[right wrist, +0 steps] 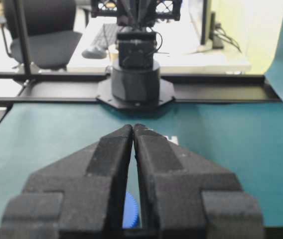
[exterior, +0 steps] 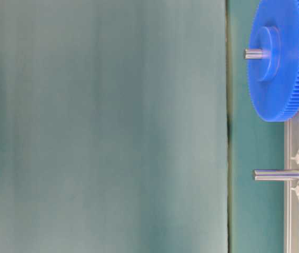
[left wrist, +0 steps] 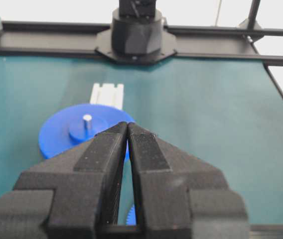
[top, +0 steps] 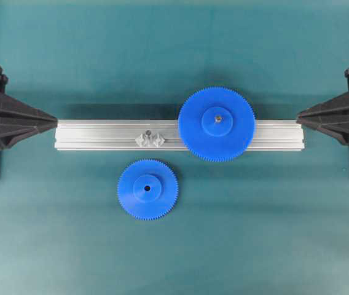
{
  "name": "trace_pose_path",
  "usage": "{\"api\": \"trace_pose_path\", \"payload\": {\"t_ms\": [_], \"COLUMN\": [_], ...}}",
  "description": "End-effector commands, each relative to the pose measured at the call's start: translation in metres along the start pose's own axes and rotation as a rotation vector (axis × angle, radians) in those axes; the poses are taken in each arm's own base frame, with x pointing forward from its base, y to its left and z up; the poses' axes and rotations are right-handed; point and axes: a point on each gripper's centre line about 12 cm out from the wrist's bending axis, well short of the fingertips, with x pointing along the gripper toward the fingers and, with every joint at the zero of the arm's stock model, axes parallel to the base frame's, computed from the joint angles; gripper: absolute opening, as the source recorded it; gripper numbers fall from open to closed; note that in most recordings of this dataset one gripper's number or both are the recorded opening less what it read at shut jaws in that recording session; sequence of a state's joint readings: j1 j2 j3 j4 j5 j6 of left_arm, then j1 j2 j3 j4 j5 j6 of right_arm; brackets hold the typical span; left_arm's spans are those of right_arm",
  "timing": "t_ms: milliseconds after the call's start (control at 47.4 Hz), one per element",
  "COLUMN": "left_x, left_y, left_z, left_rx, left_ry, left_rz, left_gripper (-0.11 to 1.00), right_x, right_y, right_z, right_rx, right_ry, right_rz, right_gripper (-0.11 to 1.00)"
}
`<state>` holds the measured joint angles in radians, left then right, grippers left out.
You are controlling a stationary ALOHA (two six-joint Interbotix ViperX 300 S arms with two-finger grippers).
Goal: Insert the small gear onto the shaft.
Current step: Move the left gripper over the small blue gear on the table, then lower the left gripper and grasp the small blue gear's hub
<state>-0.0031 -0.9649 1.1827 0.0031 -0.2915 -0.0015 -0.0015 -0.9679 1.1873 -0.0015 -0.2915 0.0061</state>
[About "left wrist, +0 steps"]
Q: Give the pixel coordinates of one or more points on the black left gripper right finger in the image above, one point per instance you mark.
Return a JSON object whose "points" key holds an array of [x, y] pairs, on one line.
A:
{"points": [[179, 196]]}

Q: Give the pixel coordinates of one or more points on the small blue gear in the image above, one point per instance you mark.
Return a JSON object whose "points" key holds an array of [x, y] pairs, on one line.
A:
{"points": [[131, 217]]}

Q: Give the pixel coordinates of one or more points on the black frame rail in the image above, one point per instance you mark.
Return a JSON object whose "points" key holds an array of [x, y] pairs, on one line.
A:
{"points": [[80, 40]]}

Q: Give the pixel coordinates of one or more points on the aluminium extrusion rail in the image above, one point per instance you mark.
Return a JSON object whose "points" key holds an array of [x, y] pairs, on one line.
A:
{"points": [[108, 94]]}

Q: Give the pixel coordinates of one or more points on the large blue gear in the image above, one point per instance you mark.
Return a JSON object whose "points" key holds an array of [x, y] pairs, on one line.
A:
{"points": [[65, 129]]}

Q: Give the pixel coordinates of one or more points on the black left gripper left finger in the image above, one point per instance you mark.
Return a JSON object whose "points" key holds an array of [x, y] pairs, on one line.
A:
{"points": [[67, 196]]}

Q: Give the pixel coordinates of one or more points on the steel shaft in large gear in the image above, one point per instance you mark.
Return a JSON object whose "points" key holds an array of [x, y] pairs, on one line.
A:
{"points": [[87, 121]]}

